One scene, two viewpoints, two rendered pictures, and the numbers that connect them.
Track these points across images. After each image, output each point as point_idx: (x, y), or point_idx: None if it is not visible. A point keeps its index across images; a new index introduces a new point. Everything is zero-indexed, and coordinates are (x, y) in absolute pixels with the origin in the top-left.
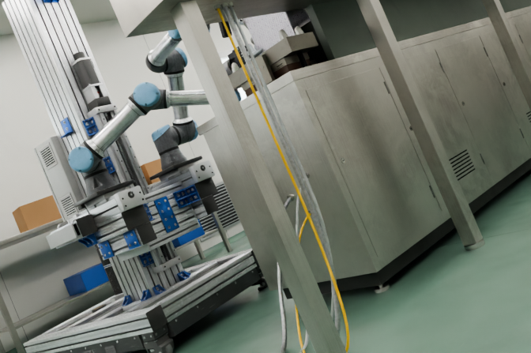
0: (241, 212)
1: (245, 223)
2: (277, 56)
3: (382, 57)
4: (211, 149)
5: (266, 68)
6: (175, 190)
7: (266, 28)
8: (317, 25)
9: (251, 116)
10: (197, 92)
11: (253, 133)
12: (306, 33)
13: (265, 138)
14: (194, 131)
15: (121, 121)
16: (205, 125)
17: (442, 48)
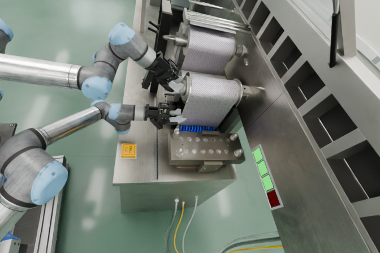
0: (126, 202)
1: (125, 204)
2: (229, 163)
3: (234, 127)
4: (122, 190)
5: (217, 168)
6: (4, 178)
7: (203, 112)
8: (235, 123)
9: (185, 185)
10: (80, 122)
11: (177, 188)
12: (239, 140)
13: (185, 190)
14: (0, 99)
15: (4, 234)
16: (128, 183)
17: None
